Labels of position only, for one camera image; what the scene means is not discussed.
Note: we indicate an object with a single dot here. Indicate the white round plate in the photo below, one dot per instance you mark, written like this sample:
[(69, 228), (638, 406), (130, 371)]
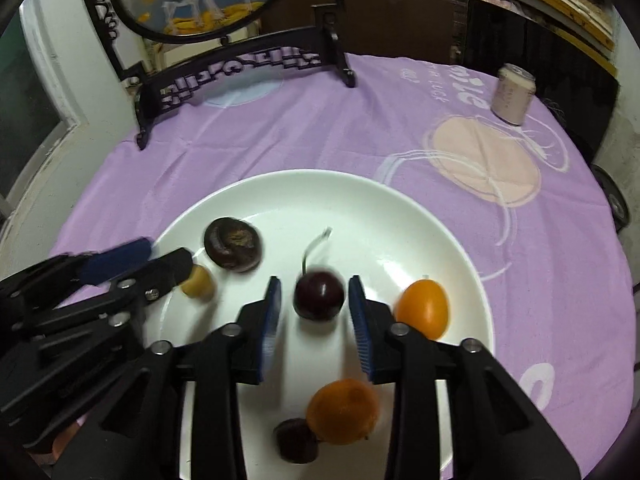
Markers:
[(350, 220)]

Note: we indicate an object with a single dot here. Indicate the black wheel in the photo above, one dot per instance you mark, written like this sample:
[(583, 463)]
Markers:
[(614, 200)]

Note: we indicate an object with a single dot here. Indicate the purple printed tablecloth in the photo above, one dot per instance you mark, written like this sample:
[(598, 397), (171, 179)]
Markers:
[(350, 120)]

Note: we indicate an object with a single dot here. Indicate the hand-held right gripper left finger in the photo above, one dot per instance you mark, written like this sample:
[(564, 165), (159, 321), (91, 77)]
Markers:
[(272, 322)]

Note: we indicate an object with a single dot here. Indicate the dark red cherry with stem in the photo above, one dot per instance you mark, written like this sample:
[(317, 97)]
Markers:
[(320, 296)]

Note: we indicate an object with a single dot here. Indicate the small yellow round fruit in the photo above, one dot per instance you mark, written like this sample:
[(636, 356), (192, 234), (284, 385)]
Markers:
[(201, 284)]

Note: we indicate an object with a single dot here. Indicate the dark brown chestnut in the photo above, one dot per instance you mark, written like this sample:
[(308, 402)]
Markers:
[(231, 246)]

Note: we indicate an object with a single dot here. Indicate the black glossy panel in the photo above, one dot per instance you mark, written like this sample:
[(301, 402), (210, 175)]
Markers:
[(545, 50)]

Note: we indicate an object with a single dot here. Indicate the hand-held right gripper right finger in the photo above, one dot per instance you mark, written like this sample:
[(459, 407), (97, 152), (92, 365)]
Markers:
[(361, 332)]

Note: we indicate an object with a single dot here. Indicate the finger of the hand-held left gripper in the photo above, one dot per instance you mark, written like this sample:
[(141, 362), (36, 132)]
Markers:
[(117, 259), (170, 265)]

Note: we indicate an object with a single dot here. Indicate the brown cardboard box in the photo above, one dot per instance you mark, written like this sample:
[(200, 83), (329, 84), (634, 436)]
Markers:
[(390, 25)]

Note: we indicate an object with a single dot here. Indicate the orange oval kumquat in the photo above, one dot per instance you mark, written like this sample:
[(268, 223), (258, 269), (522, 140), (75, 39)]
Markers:
[(422, 307)]

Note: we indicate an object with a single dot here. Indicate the orange mandarin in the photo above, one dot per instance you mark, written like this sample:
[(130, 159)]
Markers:
[(342, 410)]

